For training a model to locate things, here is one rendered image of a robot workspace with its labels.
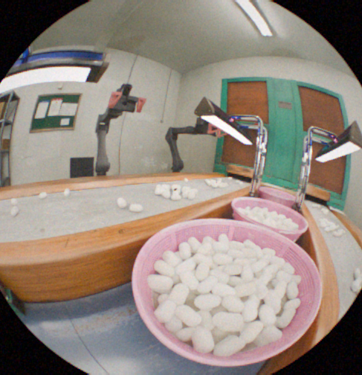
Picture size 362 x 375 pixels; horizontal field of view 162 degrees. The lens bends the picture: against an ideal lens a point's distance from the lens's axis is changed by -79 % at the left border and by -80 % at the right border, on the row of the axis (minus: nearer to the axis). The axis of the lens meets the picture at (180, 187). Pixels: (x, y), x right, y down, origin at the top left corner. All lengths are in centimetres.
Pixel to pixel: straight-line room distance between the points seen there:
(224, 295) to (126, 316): 14
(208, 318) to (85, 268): 16
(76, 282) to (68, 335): 10
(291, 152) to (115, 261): 120
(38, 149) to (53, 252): 237
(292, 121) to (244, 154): 56
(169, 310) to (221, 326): 6
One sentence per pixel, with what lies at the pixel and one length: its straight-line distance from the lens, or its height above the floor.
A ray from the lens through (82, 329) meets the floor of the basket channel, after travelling 23.
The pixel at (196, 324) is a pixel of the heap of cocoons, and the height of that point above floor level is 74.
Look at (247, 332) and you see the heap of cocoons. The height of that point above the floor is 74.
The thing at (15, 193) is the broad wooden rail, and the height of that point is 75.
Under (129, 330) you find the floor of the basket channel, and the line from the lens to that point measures 22.
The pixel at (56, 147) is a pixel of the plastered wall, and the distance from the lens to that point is 244.
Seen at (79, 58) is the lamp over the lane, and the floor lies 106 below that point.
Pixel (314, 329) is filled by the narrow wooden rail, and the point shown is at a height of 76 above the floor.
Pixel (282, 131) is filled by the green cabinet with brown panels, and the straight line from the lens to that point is 123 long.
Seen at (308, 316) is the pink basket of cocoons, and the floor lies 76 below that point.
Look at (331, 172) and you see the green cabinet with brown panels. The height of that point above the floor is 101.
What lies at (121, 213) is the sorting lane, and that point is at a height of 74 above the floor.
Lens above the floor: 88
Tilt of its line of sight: 13 degrees down
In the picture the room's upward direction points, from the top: 7 degrees clockwise
